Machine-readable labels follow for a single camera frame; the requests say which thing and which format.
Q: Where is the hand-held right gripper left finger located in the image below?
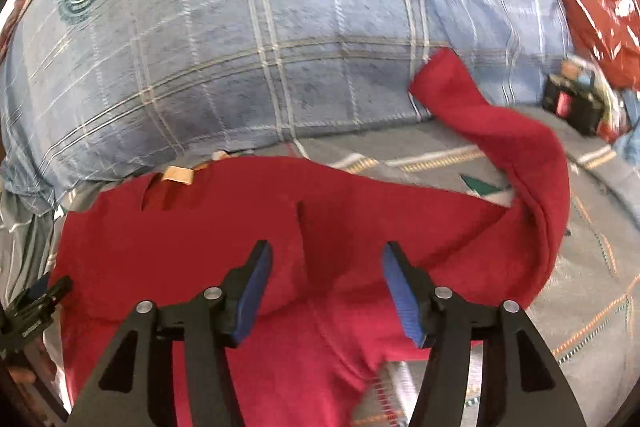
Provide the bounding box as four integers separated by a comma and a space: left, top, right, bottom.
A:
65, 239, 274, 427

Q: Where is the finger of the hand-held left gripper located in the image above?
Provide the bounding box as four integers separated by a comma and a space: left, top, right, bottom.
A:
22, 276, 74, 308

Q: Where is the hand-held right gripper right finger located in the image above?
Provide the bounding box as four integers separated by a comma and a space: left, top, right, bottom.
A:
382, 241, 589, 427

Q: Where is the red garment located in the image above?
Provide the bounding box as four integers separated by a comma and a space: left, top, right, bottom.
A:
54, 47, 572, 427

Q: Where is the grey patterned bed sheet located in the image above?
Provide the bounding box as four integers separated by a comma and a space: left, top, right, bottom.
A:
0, 104, 640, 427

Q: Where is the small black device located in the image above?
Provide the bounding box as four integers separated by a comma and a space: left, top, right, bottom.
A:
542, 74, 608, 138

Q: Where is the blue plaid pillow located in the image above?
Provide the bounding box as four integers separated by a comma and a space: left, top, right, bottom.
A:
0, 0, 576, 214

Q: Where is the blue denim cloth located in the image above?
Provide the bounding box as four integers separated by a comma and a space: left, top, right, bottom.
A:
612, 127, 640, 170

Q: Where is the red plastic bag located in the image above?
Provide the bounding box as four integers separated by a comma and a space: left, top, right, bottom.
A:
560, 0, 640, 92

